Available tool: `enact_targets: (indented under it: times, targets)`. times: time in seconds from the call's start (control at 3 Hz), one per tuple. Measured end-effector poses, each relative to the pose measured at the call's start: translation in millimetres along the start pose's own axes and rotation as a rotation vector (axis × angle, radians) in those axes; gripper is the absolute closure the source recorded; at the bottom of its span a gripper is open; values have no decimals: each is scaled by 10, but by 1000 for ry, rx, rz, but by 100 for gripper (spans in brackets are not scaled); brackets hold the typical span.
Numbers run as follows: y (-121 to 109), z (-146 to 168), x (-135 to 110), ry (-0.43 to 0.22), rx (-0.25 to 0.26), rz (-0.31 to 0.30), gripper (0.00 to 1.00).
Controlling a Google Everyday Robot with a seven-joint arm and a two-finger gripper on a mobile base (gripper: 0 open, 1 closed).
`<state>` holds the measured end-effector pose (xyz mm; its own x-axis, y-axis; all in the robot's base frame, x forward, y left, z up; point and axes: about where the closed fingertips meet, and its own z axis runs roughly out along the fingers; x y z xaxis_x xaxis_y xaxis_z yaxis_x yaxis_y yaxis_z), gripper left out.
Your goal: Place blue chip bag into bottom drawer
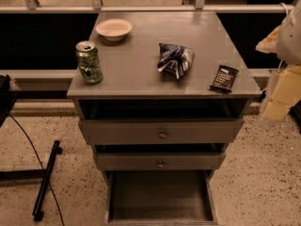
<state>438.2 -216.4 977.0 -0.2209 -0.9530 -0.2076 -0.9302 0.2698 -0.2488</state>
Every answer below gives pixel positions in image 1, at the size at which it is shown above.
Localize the green soda can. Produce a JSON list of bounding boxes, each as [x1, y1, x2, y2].
[[75, 40, 103, 84]]

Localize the black floor cable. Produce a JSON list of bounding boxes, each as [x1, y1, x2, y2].
[[5, 110, 66, 226]]

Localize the top grey drawer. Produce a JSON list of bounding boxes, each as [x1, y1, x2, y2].
[[79, 119, 244, 145]]

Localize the bottom grey open drawer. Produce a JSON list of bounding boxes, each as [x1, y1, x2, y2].
[[104, 170, 219, 226]]

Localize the middle grey drawer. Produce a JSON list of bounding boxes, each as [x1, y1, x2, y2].
[[95, 153, 226, 171]]

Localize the blue chip bag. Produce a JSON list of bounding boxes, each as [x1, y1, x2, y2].
[[157, 43, 195, 79]]

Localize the black snack bar packet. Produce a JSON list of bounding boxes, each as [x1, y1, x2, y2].
[[211, 65, 239, 93]]

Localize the metal railing bar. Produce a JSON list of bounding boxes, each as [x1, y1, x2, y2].
[[0, 4, 294, 13]]

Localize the white paper bowl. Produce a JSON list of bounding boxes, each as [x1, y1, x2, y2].
[[96, 19, 133, 41]]

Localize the grey wooden drawer cabinet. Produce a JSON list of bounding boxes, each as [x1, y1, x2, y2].
[[68, 11, 260, 226]]

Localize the black stand base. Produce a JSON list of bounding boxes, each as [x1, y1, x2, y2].
[[0, 74, 64, 225]]

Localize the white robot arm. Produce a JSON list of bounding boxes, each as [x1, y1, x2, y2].
[[256, 3, 301, 125]]

